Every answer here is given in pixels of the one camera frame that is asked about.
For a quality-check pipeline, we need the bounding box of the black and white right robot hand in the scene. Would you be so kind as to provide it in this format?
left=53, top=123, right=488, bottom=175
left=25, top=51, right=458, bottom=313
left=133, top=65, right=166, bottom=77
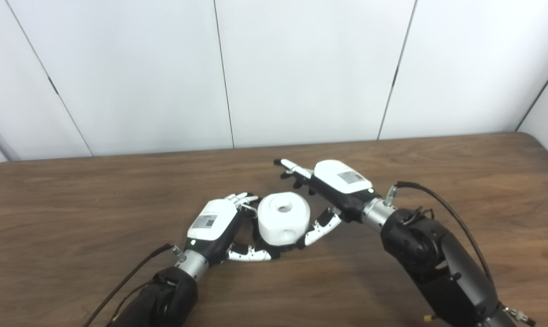
left=274, top=159, right=375, bottom=248

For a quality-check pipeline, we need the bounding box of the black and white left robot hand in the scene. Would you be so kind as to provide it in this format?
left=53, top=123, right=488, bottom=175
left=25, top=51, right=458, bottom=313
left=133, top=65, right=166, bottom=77
left=183, top=193, right=274, bottom=266

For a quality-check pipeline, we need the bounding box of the round white plastic piece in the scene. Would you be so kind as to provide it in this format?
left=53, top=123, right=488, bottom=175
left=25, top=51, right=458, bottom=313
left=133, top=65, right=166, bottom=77
left=257, top=192, right=311, bottom=247

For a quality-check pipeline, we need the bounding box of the black flanged holder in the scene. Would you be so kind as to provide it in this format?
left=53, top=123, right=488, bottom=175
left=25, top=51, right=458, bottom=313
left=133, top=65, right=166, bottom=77
left=254, top=218, right=302, bottom=260

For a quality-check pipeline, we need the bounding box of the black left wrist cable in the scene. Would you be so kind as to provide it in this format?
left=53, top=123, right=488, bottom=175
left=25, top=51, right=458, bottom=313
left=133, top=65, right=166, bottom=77
left=82, top=243, right=184, bottom=327

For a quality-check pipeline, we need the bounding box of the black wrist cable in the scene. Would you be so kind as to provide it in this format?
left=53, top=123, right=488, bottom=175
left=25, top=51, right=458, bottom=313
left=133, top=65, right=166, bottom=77
left=383, top=181, right=536, bottom=327
left=82, top=243, right=184, bottom=327

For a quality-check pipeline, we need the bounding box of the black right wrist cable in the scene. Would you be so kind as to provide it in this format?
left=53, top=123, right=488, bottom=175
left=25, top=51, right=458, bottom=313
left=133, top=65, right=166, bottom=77
left=383, top=181, right=536, bottom=327

